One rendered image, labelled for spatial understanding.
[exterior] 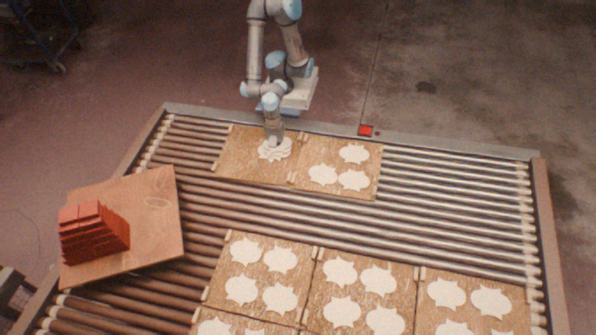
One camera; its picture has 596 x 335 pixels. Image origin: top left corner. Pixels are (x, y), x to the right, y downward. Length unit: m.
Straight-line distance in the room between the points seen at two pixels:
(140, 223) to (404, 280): 1.15
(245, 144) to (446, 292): 1.20
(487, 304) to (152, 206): 1.45
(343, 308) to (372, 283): 0.16
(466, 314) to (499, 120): 2.30
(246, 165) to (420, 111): 2.01
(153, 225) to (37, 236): 1.82
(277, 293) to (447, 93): 2.70
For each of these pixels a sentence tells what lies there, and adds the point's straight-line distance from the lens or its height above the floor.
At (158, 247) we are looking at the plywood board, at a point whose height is 1.04.
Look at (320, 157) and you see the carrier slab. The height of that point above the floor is 0.94.
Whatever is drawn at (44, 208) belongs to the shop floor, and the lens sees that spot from 3.71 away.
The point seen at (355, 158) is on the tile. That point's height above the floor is 0.94.
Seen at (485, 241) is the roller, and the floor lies 0.92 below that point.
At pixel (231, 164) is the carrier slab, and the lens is 2.07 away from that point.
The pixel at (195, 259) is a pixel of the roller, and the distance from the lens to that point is 1.85.
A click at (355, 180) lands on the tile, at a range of 1.94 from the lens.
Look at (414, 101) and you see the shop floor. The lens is 3.74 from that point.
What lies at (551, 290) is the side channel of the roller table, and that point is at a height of 0.95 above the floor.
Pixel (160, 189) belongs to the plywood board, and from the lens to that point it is 1.95.
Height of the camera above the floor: 2.51
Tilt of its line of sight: 52 degrees down
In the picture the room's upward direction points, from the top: 7 degrees counter-clockwise
